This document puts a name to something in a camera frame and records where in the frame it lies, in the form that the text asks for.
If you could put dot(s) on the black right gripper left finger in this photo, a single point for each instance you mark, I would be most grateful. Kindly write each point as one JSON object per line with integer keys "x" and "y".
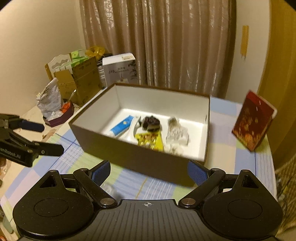
{"x": 91, "y": 180}

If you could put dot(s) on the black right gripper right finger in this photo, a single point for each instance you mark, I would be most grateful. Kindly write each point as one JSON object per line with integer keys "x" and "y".
{"x": 207, "y": 180}

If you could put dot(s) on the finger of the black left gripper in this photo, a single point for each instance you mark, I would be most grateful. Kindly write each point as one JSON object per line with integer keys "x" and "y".
{"x": 46, "y": 149}
{"x": 15, "y": 122}

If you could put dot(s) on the clear cotton swab bag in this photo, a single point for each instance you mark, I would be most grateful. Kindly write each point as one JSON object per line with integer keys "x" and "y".
{"x": 176, "y": 134}

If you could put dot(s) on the yellow snack packet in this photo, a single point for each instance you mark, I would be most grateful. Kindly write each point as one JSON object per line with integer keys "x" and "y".
{"x": 150, "y": 140}

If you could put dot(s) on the dark wrapper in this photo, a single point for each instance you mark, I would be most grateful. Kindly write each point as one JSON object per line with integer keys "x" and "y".
{"x": 151, "y": 124}

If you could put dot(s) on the white crumpled snack bag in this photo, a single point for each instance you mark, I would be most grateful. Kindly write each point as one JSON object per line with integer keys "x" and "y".
{"x": 50, "y": 99}

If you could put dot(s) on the maroon bowl with food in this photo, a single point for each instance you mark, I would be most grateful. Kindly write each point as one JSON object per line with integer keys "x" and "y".
{"x": 59, "y": 117}

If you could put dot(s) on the blue white tube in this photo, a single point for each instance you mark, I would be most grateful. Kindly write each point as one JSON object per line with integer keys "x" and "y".
{"x": 121, "y": 127}

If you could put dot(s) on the yellow brown small carton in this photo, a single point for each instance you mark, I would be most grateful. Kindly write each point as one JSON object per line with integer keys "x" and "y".
{"x": 66, "y": 83}

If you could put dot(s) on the brown cardboard storage box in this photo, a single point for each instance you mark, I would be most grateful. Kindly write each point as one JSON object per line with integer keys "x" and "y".
{"x": 107, "y": 127}

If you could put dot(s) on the dark green white tube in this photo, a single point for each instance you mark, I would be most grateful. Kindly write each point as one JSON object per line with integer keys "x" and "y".
{"x": 136, "y": 124}

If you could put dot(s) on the white scalloped holder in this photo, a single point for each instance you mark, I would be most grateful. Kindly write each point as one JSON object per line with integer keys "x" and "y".
{"x": 56, "y": 63}

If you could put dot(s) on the red gold patterned box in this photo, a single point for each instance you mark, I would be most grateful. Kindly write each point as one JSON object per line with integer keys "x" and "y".
{"x": 253, "y": 120}

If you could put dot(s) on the brown cardboard carton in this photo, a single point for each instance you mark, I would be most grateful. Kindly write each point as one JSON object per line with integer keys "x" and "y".
{"x": 87, "y": 81}

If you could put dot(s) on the green white small box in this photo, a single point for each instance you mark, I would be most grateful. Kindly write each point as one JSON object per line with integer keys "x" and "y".
{"x": 77, "y": 57}

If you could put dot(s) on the yellow gift bow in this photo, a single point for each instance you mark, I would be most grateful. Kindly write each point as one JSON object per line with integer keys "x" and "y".
{"x": 95, "y": 51}

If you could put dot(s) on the white printed carton box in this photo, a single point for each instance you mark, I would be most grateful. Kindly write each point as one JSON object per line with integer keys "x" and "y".
{"x": 121, "y": 68}

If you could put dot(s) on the beige pleated curtain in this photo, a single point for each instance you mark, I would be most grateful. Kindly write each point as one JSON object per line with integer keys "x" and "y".
{"x": 185, "y": 45}

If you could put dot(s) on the yellow tape on wall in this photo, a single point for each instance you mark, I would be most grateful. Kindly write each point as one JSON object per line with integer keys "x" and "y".
{"x": 244, "y": 41}

